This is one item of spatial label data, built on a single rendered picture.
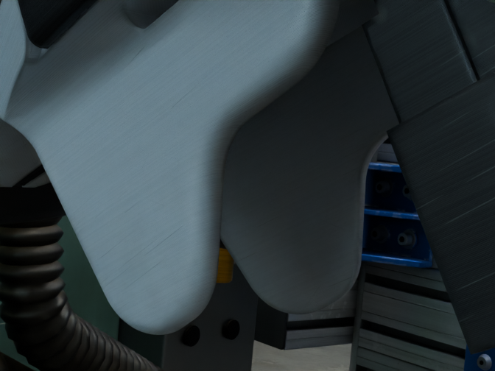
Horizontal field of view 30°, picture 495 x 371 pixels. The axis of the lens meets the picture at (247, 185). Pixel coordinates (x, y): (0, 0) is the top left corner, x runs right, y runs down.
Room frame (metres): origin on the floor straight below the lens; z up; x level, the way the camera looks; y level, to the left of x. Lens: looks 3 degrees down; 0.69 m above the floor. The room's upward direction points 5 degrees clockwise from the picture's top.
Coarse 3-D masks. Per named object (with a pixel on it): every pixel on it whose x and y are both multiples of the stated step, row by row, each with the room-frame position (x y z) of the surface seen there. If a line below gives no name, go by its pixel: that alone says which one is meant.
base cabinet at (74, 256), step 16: (64, 224) 0.49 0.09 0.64; (64, 240) 0.49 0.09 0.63; (64, 256) 0.49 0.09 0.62; (80, 256) 0.50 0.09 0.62; (64, 272) 0.49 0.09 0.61; (80, 272) 0.50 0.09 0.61; (64, 288) 0.49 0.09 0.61; (80, 288) 0.50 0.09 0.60; (96, 288) 0.51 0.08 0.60; (0, 304) 0.46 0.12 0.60; (80, 304) 0.50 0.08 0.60; (96, 304) 0.51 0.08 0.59; (0, 320) 0.46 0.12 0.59; (96, 320) 0.51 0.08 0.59; (112, 320) 0.52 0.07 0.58; (0, 336) 0.46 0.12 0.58; (112, 336) 0.52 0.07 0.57; (16, 352) 0.47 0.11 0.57; (32, 368) 0.47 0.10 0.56
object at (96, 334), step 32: (0, 0) 0.31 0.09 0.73; (32, 224) 0.32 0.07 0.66; (0, 256) 0.32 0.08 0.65; (32, 256) 0.31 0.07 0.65; (0, 288) 0.32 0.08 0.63; (32, 288) 0.32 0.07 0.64; (32, 320) 0.32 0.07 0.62; (64, 320) 0.33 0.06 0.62; (0, 352) 0.32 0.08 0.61; (32, 352) 0.33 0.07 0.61; (64, 352) 0.33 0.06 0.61; (96, 352) 0.35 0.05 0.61; (128, 352) 0.38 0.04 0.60
